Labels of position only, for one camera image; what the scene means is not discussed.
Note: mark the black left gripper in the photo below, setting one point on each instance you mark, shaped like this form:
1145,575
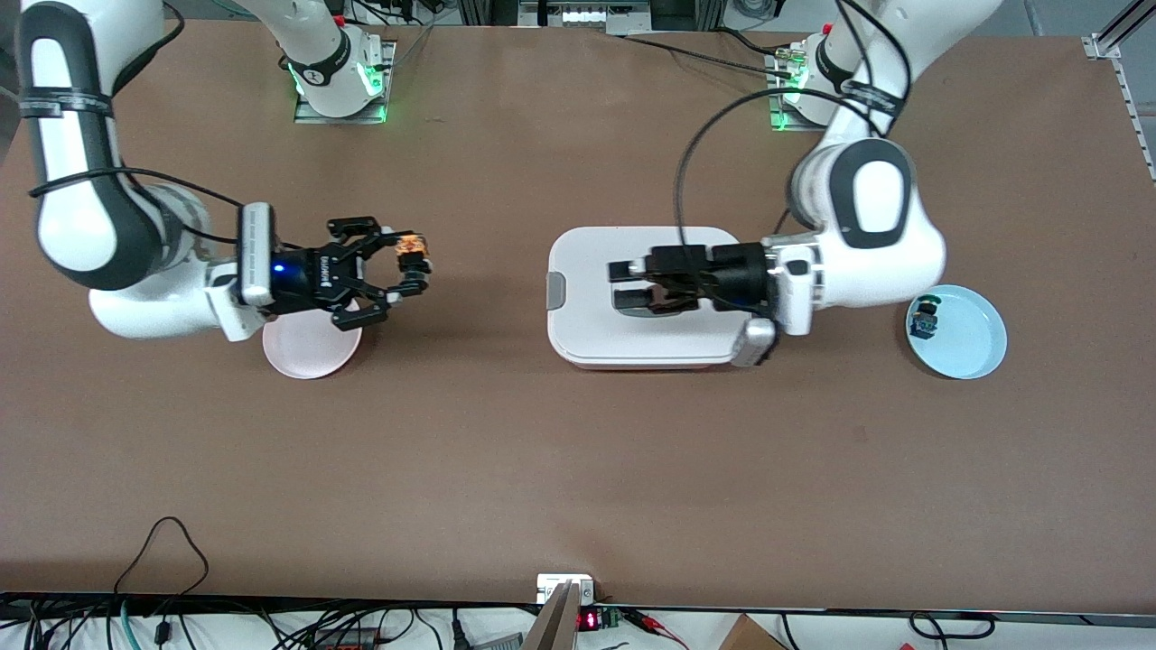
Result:
733,272

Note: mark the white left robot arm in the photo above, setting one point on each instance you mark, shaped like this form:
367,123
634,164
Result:
867,271

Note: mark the grey metal bar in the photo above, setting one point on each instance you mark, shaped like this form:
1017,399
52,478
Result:
553,623

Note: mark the pink round plate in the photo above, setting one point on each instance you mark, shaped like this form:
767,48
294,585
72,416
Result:
307,352

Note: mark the red digit display module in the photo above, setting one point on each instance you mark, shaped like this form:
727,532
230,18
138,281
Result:
589,619

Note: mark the small white device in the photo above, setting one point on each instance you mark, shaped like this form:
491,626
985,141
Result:
553,585

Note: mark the orange push-button switch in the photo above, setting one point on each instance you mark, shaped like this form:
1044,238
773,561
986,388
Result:
413,248

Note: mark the brown cardboard piece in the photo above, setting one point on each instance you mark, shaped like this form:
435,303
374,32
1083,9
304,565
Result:
750,636

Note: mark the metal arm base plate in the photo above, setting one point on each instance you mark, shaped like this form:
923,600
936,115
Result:
307,115
778,124

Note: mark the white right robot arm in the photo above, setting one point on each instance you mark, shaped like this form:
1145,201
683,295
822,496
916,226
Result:
72,226

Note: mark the light blue round plate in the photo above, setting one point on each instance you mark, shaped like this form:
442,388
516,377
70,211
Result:
971,338

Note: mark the white lidded lunch box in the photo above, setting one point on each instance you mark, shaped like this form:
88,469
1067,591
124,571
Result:
587,334

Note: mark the green push-button switch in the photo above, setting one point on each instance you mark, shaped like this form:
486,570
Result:
923,318

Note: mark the aluminium profile rail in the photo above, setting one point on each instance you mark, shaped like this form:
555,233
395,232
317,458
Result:
1106,45

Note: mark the grey rack device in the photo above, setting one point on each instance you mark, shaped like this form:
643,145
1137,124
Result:
587,16

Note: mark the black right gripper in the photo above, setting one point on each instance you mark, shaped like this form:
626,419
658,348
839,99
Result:
302,275

